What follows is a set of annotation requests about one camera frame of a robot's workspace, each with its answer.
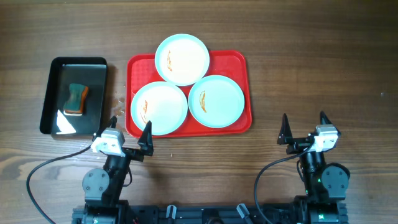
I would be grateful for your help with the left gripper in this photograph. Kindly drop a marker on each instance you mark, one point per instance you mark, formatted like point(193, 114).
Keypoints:
point(130, 151)

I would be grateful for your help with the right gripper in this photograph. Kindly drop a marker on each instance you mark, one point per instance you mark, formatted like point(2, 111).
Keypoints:
point(286, 137)

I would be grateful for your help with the light blue plate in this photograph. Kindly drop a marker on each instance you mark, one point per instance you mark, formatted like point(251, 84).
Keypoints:
point(216, 101)
point(162, 104)
point(182, 59)

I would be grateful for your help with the green orange sponge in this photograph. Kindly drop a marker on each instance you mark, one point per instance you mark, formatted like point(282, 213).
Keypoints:
point(74, 106)

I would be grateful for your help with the light blue plate top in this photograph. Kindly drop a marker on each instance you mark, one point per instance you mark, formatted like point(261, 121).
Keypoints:
point(182, 59)

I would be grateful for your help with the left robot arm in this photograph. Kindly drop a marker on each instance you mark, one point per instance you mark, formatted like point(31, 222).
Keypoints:
point(103, 186)

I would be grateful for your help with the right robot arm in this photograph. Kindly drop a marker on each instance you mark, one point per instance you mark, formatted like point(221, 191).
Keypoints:
point(325, 184)

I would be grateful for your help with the red plastic tray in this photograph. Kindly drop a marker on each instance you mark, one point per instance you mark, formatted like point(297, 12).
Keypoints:
point(230, 63)

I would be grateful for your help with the black rectangular tray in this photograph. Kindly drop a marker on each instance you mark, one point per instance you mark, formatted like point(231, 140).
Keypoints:
point(91, 72)

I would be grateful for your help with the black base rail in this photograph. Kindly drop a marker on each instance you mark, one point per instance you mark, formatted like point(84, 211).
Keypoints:
point(217, 213)

